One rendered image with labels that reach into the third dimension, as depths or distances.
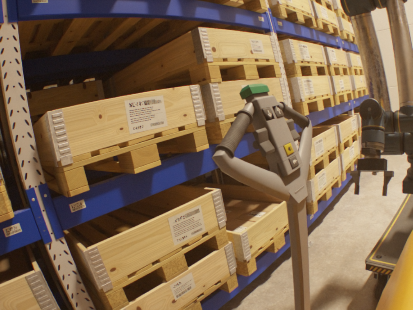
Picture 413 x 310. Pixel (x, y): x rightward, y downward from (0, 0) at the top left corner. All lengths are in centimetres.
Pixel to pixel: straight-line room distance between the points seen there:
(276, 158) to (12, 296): 104
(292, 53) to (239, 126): 185
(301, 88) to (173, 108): 134
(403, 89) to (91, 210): 150
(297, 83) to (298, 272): 180
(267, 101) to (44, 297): 105
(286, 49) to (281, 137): 178
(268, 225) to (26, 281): 151
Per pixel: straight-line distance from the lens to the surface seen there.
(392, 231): 211
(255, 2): 224
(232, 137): 58
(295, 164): 70
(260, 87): 72
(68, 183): 110
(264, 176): 62
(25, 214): 115
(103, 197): 122
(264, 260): 211
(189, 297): 154
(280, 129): 70
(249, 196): 262
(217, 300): 183
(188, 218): 139
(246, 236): 176
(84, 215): 120
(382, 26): 625
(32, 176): 114
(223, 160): 55
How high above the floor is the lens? 139
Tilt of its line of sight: 9 degrees down
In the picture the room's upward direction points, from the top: 11 degrees counter-clockwise
